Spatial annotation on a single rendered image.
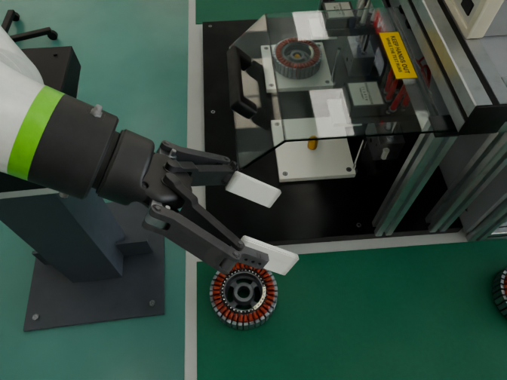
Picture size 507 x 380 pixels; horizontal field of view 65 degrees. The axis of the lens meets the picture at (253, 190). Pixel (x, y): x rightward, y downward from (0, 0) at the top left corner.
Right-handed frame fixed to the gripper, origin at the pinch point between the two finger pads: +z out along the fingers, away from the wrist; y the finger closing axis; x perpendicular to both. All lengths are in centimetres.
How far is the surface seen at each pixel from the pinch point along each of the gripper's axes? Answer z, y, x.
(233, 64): -9.9, -16.8, 10.5
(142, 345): 16, -45, -96
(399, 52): 9.0, -16.2, 22.9
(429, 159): 16.3, -5.7, 14.9
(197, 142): -3.4, -40.3, -14.5
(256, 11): 3, -81, 9
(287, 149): 11.6, -32.8, -3.9
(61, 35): -60, -202, -71
